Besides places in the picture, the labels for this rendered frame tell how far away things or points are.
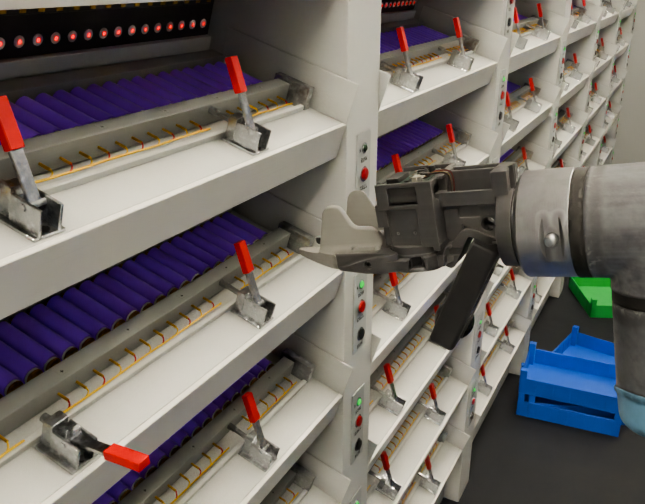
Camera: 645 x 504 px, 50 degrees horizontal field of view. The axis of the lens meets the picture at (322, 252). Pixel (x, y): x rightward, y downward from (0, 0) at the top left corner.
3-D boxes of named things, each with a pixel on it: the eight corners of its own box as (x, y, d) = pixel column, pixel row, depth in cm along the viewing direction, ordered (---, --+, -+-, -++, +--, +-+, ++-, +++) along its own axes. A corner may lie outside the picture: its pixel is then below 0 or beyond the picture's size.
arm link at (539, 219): (591, 254, 62) (572, 296, 54) (535, 255, 64) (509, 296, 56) (583, 155, 59) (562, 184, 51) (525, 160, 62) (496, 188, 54)
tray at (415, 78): (489, 83, 144) (517, 16, 137) (367, 142, 94) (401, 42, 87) (403, 47, 150) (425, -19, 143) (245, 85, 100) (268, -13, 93)
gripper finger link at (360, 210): (325, 188, 73) (402, 185, 67) (335, 242, 74) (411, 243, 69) (307, 196, 70) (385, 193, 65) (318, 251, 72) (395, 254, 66)
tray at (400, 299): (474, 255, 158) (498, 202, 151) (361, 385, 108) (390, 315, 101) (396, 216, 164) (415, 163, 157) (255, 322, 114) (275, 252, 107)
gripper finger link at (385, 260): (346, 241, 67) (434, 235, 64) (349, 258, 68) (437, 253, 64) (329, 257, 63) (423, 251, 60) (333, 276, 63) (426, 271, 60)
